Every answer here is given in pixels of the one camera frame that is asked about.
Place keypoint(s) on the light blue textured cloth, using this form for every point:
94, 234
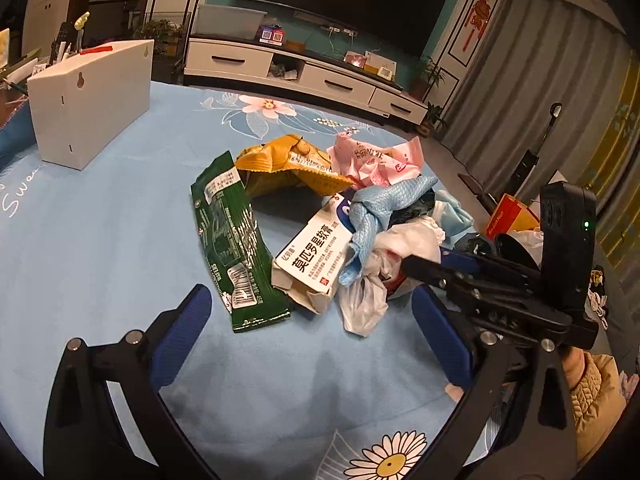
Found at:
369, 213

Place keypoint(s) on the green snack wrapper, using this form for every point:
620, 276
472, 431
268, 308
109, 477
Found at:
237, 256

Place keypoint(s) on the white plastic bag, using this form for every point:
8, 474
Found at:
532, 241
364, 302

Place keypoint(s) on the light blue face mask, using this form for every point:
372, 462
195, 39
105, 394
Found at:
451, 217

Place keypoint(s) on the pink plastic wrapper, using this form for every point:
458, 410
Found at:
365, 164

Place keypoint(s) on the small potted plant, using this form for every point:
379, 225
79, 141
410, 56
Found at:
432, 121

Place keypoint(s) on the dark green crumpled wrapper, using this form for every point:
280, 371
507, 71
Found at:
423, 206

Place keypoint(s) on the person's right hand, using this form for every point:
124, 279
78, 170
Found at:
574, 365

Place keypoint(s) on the red yellow shopping bag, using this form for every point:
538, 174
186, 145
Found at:
510, 215

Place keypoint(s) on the white TV cabinet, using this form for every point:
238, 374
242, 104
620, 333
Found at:
230, 63

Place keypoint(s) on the upright vacuum cleaner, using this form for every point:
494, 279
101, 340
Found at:
532, 157

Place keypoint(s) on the light blue floral tablecloth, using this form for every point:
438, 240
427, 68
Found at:
100, 251

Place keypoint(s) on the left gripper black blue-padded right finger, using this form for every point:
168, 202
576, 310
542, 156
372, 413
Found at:
514, 419

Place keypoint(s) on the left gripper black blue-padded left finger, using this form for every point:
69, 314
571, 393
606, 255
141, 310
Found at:
83, 437

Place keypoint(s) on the potted plant on stand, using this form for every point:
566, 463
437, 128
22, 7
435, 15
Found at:
169, 48

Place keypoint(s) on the white medicine box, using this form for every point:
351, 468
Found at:
307, 269

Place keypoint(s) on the grey curtain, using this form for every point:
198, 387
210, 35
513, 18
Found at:
536, 53

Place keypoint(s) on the orange snack bag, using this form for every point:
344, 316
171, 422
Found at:
288, 162

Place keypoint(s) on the white cardboard box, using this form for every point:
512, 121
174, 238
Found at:
82, 103

